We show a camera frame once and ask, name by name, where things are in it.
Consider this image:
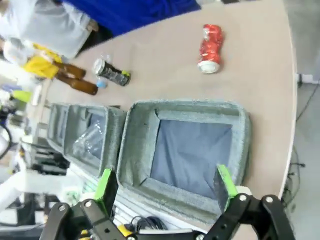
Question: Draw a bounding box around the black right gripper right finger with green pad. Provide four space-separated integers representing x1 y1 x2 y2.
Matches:
199 164 296 240

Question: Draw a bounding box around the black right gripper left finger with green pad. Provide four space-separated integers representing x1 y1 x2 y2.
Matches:
41 168 138 240

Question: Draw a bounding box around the large grey fabric basket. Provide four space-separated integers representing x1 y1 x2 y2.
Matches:
116 99 252 221

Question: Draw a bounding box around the black can silver top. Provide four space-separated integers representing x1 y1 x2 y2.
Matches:
92 58 131 87

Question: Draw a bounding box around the crushed red soda can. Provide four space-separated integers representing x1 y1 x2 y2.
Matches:
196 23 226 75

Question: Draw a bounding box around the crushed clear plastic bottle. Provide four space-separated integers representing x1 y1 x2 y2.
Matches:
73 120 104 158

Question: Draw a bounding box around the brown glass bottle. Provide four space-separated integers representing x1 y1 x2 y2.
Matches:
55 74 99 96
51 60 87 78

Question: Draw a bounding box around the clear plastic bottle blue cap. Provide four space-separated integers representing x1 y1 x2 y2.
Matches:
95 52 113 89

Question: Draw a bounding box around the yellow cloth bag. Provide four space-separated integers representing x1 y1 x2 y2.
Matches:
23 42 63 80

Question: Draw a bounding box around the person in grey shirt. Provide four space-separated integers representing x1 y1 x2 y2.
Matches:
0 0 92 60

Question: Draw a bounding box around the person in blue top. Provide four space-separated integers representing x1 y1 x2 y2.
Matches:
61 0 202 38

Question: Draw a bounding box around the black coiled cable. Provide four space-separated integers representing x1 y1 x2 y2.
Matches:
129 215 169 231

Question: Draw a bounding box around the black floor cable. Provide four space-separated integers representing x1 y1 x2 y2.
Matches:
282 146 306 213

